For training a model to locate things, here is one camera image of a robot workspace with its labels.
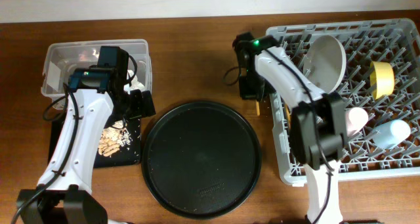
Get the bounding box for clear plastic bin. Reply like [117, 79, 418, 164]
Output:
[41, 39, 152, 101]

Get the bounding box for food scraps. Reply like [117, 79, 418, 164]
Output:
[98, 121, 132, 157]

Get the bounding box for left black cable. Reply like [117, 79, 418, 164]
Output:
[11, 55, 138, 224]

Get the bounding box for grey plate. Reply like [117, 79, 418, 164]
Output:
[303, 35, 347, 93]

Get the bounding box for grey dishwasher rack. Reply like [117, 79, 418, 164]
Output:
[266, 18, 419, 181]

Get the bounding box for blue cup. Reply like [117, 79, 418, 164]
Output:
[373, 120, 411, 149]

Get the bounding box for round black tray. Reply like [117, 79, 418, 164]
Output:
[142, 101, 262, 219]

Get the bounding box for pink cup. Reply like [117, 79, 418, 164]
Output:
[345, 107, 368, 137]

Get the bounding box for yellow bowl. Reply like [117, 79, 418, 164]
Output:
[369, 61, 395, 100]

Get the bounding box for wooden chopstick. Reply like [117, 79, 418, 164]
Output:
[284, 104, 291, 127]
[255, 101, 261, 116]

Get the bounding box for black rectangular tray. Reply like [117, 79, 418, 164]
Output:
[48, 117, 142, 168]

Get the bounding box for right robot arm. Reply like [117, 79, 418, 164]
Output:
[232, 32, 348, 223]

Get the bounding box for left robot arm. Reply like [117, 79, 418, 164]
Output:
[11, 46, 156, 223]

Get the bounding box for large white tissue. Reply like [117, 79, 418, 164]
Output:
[124, 70, 146, 93]

